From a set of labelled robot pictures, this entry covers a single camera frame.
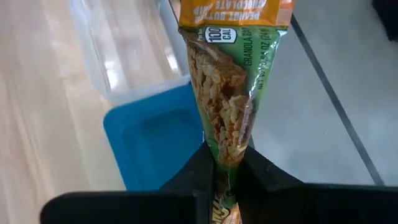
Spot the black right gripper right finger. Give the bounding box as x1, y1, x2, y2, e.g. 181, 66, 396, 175
236, 146, 398, 224

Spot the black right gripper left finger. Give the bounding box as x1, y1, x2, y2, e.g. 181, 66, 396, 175
40, 141, 215, 224

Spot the teal plastic bin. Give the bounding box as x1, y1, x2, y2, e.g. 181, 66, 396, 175
103, 82, 205, 191

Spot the clear plastic bin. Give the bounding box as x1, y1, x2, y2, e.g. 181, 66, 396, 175
70, 0, 192, 106

